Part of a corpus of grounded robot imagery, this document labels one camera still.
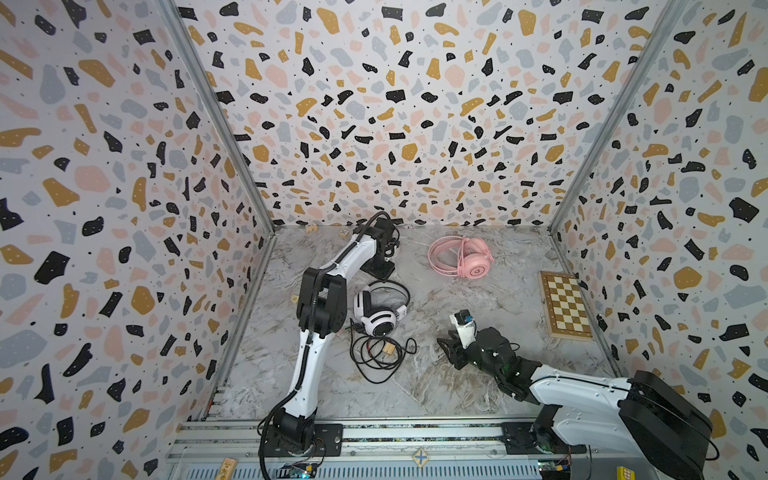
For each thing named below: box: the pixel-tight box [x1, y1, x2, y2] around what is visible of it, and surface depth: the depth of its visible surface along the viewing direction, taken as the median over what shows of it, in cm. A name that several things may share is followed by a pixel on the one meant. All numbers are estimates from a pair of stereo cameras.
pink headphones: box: [428, 235, 494, 279], surface depth 107 cm
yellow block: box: [617, 466, 635, 480], surface depth 70 cm
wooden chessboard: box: [538, 270, 595, 342], surface depth 98 cm
